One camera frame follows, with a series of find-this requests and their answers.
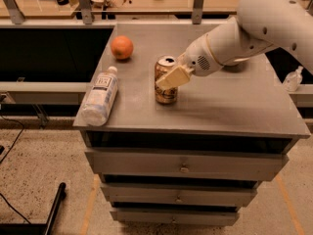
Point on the clear plastic water bottle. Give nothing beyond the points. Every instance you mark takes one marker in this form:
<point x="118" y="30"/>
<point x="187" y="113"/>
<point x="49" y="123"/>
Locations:
<point x="97" y="107"/>

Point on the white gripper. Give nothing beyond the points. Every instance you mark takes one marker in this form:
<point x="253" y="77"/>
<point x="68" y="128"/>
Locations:
<point x="198" y="59"/>

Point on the grey drawer cabinet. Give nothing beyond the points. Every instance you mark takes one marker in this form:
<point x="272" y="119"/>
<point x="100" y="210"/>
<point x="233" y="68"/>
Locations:
<point x="244" y="112"/>

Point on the grey drawer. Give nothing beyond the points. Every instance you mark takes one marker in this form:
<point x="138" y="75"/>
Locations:
<point x="187" y="164"/>
<point x="178" y="195"/>
<point x="208" y="218"/>

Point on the black metal floor bar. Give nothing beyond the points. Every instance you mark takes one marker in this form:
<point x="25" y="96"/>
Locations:
<point x="45" y="228"/>

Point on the top grey drawer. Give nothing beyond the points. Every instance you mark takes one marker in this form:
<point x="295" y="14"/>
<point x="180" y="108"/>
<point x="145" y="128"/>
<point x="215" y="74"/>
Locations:
<point x="187" y="164"/>

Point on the crumpled white plastic bag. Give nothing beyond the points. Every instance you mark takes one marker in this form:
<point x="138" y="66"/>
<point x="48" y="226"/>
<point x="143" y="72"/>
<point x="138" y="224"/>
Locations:
<point x="293" y="79"/>

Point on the middle grey drawer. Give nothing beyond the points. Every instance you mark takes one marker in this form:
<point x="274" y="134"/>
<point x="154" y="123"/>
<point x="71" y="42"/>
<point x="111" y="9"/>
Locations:
<point x="178" y="195"/>

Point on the bottom grey drawer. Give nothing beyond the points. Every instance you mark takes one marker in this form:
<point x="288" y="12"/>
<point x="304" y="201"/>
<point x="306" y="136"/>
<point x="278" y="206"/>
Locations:
<point x="208" y="218"/>

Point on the grey metal rail post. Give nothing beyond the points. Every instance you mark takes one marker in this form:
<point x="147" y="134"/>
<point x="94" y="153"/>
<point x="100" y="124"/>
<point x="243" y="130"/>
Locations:
<point x="196" y="15"/>
<point x="14" y="11"/>
<point x="85" y="11"/>

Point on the orange soda can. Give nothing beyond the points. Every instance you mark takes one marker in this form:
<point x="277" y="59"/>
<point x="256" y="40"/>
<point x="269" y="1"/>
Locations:
<point x="164" y="94"/>

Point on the orange fruit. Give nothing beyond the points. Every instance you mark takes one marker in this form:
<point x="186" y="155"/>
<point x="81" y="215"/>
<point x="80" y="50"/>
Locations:
<point x="122" y="47"/>

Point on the white paper bowl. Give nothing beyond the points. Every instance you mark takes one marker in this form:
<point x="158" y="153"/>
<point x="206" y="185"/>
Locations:
<point x="236" y="66"/>

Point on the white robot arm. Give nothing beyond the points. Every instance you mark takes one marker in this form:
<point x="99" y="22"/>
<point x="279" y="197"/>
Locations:
<point x="258" y="27"/>

